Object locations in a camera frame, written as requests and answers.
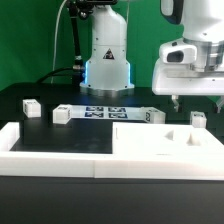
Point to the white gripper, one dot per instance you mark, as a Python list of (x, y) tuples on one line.
[(187, 67)]

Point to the white square tabletop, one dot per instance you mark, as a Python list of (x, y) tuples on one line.
[(143, 141)]

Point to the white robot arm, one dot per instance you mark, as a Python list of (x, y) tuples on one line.
[(107, 70)]

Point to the AprilTag marker sheet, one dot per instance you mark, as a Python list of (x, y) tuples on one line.
[(106, 112)]

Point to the white U-shaped fence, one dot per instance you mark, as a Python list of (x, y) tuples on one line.
[(51, 164)]

